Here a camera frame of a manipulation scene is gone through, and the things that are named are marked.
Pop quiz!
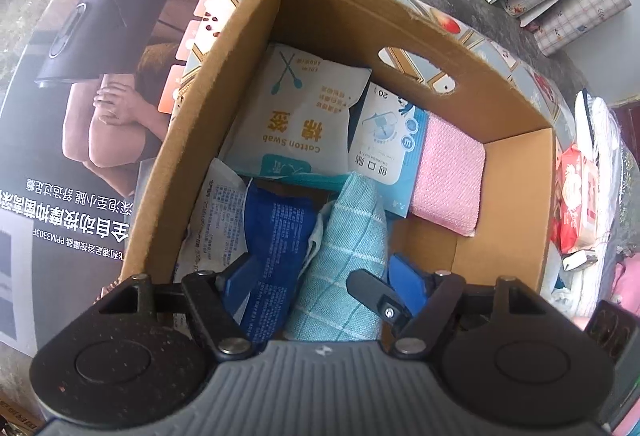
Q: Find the pink printed blanket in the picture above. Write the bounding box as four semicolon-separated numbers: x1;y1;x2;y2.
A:
570;253;640;436

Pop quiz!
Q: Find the brown cardboard box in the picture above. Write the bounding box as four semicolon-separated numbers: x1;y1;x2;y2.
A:
119;0;557;347

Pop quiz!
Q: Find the red white wet wipes pack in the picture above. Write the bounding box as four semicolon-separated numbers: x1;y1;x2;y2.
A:
554;143;600;257

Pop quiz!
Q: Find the pink knitted cloth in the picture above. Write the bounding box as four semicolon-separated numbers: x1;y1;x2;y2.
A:
409;112;487;237

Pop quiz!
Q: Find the light blue bandage box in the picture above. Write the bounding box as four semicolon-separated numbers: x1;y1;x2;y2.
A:
347;80;430;218

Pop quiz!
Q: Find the white cotton swab pack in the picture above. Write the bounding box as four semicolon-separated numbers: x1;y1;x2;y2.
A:
220;43;373;177

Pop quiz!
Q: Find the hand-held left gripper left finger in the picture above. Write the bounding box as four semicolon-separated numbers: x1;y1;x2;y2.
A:
97;253;262;359

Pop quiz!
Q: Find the large printed appliance box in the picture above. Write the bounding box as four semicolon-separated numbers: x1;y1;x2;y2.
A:
0;0;238;359

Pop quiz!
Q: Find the dark patterned bedding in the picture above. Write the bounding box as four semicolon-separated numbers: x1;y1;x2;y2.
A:
617;136;640;261

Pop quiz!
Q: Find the white crinkled packet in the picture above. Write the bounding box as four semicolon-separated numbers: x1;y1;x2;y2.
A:
172;158;253;284

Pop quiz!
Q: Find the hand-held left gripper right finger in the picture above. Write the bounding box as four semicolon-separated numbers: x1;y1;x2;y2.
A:
346;254;548;358

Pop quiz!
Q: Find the dark red wooden door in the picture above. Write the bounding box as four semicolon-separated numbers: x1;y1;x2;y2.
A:
612;103;640;157

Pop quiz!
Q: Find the teal checked towel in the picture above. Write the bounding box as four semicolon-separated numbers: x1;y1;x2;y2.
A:
282;172;390;343

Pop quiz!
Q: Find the dark blue packet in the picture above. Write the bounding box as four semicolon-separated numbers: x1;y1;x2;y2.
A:
235;180;321;344

